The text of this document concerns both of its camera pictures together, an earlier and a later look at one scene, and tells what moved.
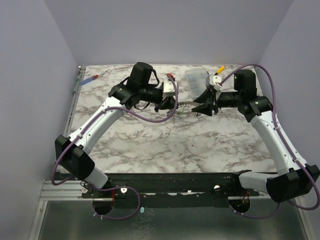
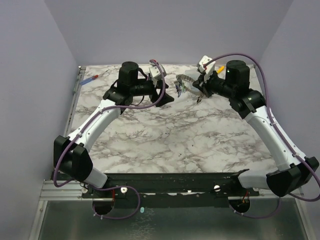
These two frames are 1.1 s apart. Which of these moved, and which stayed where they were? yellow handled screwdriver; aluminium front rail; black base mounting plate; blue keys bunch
Moved: blue keys bunch
Stayed: black base mounting plate; yellow handled screwdriver; aluminium front rail
